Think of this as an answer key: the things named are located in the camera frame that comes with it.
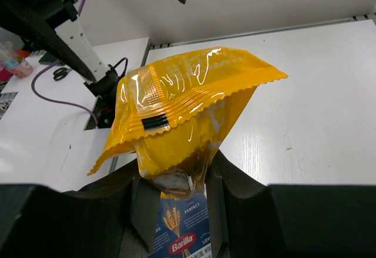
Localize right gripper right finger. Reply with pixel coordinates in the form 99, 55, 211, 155
206, 152, 375, 257

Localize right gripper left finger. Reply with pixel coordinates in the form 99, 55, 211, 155
1, 161, 160, 257

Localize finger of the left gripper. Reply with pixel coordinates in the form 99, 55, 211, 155
1, 0, 96, 82

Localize yellow spaghetti bag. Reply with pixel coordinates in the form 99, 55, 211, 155
90, 46, 287, 199

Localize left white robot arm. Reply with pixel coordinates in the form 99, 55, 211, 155
1, 0, 119, 99

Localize blue Barilla pasta box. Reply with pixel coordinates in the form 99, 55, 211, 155
148, 193, 212, 258

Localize black scissors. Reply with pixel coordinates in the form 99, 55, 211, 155
53, 67, 72, 81

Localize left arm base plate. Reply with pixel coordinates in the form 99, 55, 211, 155
84, 98, 115, 130

